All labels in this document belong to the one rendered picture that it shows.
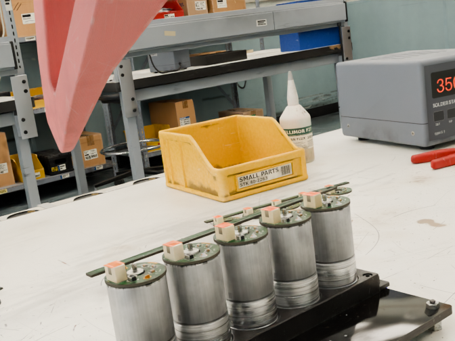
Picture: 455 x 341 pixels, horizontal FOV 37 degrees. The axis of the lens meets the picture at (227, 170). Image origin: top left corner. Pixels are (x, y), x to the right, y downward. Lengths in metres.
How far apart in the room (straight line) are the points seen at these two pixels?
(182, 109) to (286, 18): 1.84
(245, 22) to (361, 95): 2.39
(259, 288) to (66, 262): 0.25
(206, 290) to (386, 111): 0.52
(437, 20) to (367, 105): 5.21
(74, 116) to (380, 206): 0.42
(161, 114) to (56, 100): 4.95
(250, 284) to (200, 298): 0.03
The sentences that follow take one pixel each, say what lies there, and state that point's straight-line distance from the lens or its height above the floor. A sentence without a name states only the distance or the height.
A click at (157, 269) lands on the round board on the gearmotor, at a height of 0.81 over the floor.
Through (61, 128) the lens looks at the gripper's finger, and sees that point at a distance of 0.17.
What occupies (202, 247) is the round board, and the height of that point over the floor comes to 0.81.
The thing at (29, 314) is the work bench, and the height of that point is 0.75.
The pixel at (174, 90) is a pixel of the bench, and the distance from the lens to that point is 3.01.
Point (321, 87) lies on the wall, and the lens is 6.47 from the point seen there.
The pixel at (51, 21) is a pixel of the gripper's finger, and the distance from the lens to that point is 0.17.
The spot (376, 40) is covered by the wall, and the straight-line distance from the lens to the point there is 6.42.
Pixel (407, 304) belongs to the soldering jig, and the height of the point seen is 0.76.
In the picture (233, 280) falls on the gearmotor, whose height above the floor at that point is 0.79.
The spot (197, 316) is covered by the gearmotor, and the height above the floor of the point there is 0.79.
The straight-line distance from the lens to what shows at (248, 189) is 0.63.
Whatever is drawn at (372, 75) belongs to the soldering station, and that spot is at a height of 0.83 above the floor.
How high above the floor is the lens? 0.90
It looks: 12 degrees down
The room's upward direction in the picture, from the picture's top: 8 degrees counter-clockwise
